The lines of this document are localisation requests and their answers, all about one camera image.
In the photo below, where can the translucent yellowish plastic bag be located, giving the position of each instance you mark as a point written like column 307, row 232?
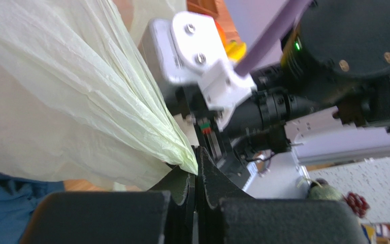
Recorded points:
column 77, row 100

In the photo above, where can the blue cloth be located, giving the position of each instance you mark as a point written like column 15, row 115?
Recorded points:
column 19, row 198

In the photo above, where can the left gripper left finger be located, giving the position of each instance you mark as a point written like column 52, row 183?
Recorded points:
column 162, row 214

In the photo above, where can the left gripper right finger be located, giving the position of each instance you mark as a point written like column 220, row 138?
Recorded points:
column 226, row 214

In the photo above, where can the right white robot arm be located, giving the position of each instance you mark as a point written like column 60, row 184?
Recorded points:
column 337, row 55

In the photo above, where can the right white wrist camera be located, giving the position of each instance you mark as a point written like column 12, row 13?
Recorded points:
column 187, row 50

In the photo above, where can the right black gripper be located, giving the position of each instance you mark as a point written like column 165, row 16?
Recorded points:
column 238, row 117

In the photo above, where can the fake yellow banana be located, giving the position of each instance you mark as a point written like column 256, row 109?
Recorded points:
column 235, row 51

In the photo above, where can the fake orange fruit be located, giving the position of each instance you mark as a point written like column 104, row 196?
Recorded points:
column 221, row 33

